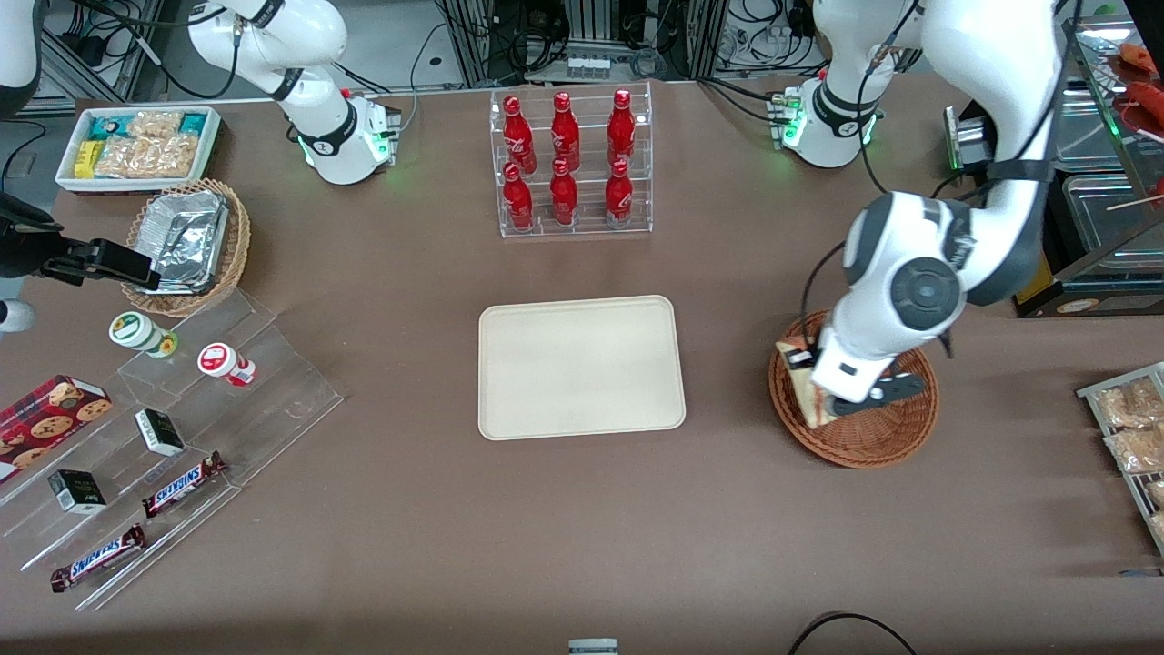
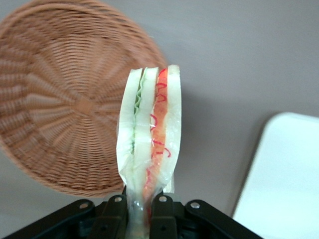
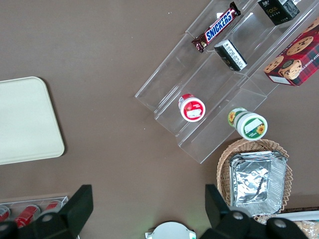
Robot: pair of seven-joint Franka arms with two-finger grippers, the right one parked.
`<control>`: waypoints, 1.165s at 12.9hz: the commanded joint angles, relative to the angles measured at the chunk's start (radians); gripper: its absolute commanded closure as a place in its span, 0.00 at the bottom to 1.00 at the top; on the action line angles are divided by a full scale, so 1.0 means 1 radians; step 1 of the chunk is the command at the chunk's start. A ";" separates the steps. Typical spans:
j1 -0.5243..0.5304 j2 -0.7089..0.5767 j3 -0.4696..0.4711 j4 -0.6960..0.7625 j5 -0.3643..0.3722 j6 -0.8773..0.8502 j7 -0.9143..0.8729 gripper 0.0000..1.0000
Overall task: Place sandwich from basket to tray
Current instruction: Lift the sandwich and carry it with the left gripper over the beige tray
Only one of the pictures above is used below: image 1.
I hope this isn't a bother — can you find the clear acrylic stepped stand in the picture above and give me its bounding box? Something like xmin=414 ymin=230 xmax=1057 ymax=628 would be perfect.
xmin=0 ymin=289 xmax=345 ymax=612

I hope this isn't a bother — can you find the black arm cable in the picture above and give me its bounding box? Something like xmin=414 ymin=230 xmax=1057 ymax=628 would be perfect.
xmin=800 ymin=0 xmax=1083 ymax=315
xmin=68 ymin=0 xmax=242 ymax=100

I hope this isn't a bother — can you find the red cookie box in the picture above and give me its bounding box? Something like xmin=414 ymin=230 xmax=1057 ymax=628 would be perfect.
xmin=0 ymin=375 xmax=113 ymax=484

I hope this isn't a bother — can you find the clear acrylic bottle rack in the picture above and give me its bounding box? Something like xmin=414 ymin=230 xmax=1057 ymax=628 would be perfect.
xmin=489 ymin=82 xmax=654 ymax=239

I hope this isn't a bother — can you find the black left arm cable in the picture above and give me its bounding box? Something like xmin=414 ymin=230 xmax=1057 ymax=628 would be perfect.
xmin=800 ymin=0 xmax=1083 ymax=315

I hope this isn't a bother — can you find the red cola bottle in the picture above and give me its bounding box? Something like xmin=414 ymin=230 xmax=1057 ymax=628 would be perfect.
xmin=607 ymin=89 xmax=636 ymax=166
xmin=550 ymin=92 xmax=581 ymax=172
xmin=503 ymin=162 xmax=536 ymax=230
xmin=549 ymin=158 xmax=579 ymax=226
xmin=503 ymin=96 xmax=537 ymax=174
xmin=605 ymin=160 xmax=634 ymax=228

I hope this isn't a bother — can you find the aluminium equipment rack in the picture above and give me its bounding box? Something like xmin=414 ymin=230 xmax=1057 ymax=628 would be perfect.
xmin=436 ymin=0 xmax=728 ymax=87

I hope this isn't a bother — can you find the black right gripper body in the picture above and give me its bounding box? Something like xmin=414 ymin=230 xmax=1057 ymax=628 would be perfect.
xmin=0 ymin=196 xmax=65 ymax=278

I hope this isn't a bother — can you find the tray of packaged crackers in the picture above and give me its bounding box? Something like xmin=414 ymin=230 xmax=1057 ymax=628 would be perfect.
xmin=1078 ymin=362 xmax=1164 ymax=556

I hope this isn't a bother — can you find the green lid yogurt cup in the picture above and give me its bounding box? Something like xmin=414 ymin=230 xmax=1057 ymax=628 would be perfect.
xmin=109 ymin=312 xmax=179 ymax=358

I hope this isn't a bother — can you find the snickers chocolate bar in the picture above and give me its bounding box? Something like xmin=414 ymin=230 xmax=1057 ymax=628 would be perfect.
xmin=142 ymin=452 xmax=228 ymax=519
xmin=50 ymin=524 xmax=147 ymax=593

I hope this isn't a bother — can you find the triangle sandwich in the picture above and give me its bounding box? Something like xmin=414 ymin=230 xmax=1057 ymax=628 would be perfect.
xmin=776 ymin=338 xmax=842 ymax=429

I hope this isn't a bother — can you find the black looped floor cable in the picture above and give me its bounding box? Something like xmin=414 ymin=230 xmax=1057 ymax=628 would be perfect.
xmin=787 ymin=611 xmax=919 ymax=655

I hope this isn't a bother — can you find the small black carton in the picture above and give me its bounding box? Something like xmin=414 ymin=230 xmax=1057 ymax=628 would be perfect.
xmin=48 ymin=469 xmax=107 ymax=515
xmin=135 ymin=408 xmax=186 ymax=457

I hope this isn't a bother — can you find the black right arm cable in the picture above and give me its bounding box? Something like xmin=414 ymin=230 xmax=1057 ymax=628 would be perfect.
xmin=68 ymin=0 xmax=242 ymax=100

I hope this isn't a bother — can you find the red lid yogurt cup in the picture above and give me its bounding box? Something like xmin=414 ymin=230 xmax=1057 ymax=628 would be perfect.
xmin=197 ymin=342 xmax=257 ymax=388

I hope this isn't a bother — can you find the black food warmer case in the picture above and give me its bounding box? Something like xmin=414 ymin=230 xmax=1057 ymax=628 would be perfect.
xmin=946 ymin=14 xmax=1164 ymax=317

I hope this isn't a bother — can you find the steel warmer tray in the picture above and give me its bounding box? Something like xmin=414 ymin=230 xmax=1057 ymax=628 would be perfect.
xmin=1062 ymin=173 xmax=1164 ymax=269
xmin=1053 ymin=84 xmax=1138 ymax=172

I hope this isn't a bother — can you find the light wicker basket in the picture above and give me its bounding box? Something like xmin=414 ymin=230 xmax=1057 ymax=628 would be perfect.
xmin=121 ymin=178 xmax=251 ymax=317

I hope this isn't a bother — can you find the beige plastic serving tray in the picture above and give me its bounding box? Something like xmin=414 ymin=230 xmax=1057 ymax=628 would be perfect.
xmin=477 ymin=295 xmax=687 ymax=442

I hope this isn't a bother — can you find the clear bag of crackers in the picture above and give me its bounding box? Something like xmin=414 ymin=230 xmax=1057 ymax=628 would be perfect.
xmin=95 ymin=135 xmax=199 ymax=179
xmin=127 ymin=111 xmax=183 ymax=139

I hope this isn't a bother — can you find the round brown wicker basket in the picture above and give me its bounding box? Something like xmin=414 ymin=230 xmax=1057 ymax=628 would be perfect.
xmin=768 ymin=309 xmax=939 ymax=469

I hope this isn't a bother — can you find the white rectangular snack bin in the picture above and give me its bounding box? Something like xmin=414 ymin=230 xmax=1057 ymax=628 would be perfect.
xmin=55 ymin=106 xmax=222 ymax=197

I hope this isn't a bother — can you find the aluminium foil tray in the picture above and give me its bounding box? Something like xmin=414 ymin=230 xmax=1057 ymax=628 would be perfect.
xmin=135 ymin=191 xmax=228 ymax=295

